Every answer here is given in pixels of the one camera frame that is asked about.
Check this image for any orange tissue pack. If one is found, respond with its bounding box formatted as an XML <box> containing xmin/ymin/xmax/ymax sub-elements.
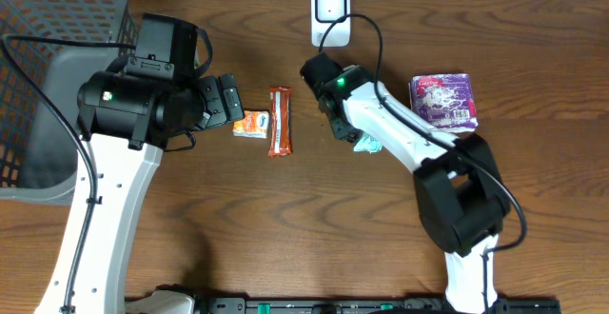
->
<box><xmin>232</xmin><ymin>110</ymin><xmax>270</xmax><ymax>139</ymax></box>

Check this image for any teal snack packet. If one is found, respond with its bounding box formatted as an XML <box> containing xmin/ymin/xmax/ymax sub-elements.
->
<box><xmin>353</xmin><ymin>133</ymin><xmax>383</xmax><ymax>154</ymax></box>

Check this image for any red purple noodle packet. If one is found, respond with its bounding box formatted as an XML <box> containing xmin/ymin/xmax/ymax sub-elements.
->
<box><xmin>409</xmin><ymin>73</ymin><xmax>479</xmax><ymax>133</ymax></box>

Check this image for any orange-brown snack bar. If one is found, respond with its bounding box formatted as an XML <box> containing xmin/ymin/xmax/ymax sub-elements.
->
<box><xmin>268</xmin><ymin>87</ymin><xmax>292</xmax><ymax>157</ymax></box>

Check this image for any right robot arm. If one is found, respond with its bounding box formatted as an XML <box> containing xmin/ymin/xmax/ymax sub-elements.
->
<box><xmin>304</xmin><ymin>63</ymin><xmax>513</xmax><ymax>313</ymax></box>

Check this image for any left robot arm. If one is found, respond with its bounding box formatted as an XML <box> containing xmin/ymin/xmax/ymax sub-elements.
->
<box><xmin>36</xmin><ymin>119</ymin><xmax>196</xmax><ymax>313</ymax></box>

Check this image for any grey plastic mesh basket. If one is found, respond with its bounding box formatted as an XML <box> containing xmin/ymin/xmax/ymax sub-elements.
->
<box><xmin>1</xmin><ymin>0</ymin><xmax>138</xmax><ymax>205</ymax></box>

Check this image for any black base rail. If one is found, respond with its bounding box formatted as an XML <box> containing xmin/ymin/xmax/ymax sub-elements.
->
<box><xmin>126</xmin><ymin>296</ymin><xmax>562</xmax><ymax>314</ymax></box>

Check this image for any white barcode scanner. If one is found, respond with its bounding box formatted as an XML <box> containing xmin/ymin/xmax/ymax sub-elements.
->
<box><xmin>310</xmin><ymin>0</ymin><xmax>351</xmax><ymax>48</ymax></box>

